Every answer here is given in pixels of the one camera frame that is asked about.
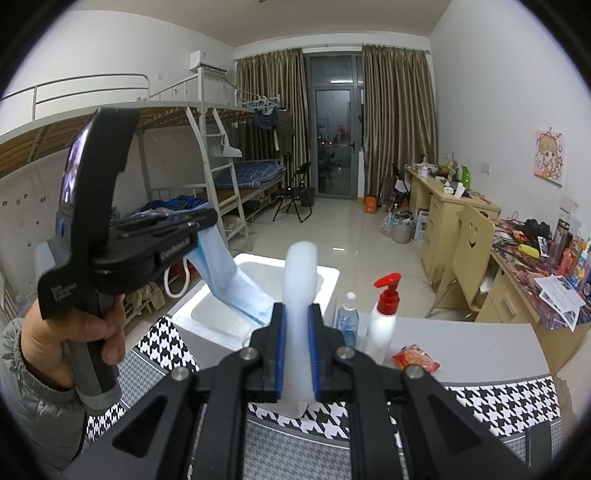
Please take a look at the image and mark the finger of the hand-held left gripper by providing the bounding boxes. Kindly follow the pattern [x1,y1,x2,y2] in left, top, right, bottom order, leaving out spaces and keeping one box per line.
[111,208,219,236]

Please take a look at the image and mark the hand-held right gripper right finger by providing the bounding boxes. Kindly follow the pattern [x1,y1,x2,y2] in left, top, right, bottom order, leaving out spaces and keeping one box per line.
[309,302,532,480]

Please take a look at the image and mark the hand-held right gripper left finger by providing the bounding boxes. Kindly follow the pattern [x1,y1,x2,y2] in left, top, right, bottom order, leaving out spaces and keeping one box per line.
[65,302,286,480]

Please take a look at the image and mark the white foam box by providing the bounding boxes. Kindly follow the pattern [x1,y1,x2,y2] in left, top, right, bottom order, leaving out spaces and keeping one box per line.
[172,253,341,370]

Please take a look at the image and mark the blue face mask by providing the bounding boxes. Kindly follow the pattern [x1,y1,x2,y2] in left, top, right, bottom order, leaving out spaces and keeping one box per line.
[164,231,274,330]

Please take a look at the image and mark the person's left forearm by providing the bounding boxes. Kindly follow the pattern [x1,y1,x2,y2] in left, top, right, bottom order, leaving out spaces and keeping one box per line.
[0,318,88,467]

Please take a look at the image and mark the person's left hand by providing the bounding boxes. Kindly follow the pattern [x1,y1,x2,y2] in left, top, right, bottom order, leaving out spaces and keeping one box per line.
[21,294,126,391]

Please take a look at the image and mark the blue plaid quilt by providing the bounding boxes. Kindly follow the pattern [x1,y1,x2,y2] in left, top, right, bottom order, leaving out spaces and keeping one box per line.
[129,195,208,217]

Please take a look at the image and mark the clear small spray bottle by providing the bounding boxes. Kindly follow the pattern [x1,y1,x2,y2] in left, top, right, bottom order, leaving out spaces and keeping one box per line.
[335,292,360,349]

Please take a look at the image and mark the white pump lotion bottle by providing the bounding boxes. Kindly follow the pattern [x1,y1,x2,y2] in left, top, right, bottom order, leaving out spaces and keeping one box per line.
[367,273,402,365]

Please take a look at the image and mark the blue checked mattress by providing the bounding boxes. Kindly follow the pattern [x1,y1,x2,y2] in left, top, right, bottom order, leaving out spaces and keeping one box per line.
[215,159,286,189]

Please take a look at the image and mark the red snack packet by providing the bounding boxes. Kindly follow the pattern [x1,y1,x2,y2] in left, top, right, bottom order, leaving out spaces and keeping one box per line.
[390,344,441,374]

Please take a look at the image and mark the black folding chair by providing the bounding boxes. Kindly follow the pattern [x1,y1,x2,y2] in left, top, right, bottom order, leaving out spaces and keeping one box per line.
[272,161,315,223]

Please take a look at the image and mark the white metal bunk bed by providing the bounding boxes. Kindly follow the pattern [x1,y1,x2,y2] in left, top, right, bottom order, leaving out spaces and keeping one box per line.
[148,69,289,222]
[0,73,252,259]

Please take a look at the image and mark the hanging dark clothes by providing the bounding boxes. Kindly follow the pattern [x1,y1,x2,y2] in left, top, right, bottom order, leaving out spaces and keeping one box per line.
[252,104,280,132]

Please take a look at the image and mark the brown curtain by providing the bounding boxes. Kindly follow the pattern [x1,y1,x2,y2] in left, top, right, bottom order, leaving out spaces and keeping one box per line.
[361,44,438,199]
[235,47,310,195]

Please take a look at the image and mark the grey bucket with bags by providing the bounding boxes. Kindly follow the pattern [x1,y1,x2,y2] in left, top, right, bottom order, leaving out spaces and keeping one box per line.
[381,210,414,244]

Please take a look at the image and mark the white air conditioner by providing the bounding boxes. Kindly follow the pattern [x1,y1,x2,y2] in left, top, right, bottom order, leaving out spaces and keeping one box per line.
[189,51,229,75]

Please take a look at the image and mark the white carton box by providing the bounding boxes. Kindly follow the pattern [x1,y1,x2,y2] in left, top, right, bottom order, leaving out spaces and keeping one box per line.
[413,209,430,244]

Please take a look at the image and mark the glass balcony door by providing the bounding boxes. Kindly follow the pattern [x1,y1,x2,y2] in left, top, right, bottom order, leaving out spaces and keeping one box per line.
[307,53,365,200]

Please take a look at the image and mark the wooden smiley chair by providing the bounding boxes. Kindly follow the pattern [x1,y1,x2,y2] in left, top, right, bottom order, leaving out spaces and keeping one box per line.
[425,202,496,321]

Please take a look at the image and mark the folded black chair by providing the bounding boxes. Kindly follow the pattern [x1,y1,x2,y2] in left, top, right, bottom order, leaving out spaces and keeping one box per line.
[379,162,411,213]

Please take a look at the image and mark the plain wooden desk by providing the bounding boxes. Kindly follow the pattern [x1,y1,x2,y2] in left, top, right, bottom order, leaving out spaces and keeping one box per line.
[404,165,502,282]

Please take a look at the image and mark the houndstooth table mat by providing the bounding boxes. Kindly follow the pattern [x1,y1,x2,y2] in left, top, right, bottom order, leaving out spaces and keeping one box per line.
[85,316,564,480]

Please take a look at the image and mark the wooden desk with printed cover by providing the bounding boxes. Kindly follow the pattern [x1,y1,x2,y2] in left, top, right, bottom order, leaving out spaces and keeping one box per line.
[475,217,591,333]

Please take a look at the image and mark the black smartphone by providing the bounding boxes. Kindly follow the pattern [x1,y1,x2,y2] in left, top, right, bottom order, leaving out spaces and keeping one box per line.
[524,420,552,464]

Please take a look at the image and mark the printed paper sheets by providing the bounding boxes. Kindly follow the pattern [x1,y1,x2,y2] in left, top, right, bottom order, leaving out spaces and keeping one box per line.
[536,274,586,332]

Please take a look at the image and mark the grey thermos flask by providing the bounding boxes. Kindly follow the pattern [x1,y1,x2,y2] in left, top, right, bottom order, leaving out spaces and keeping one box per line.
[549,219,572,266]

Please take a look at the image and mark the red bottle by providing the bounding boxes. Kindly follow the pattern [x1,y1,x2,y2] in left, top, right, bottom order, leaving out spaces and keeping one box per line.
[560,244,581,273]

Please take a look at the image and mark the cartoon wall poster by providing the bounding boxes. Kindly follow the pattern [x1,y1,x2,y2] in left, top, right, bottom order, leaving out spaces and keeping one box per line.
[533,129,566,186]

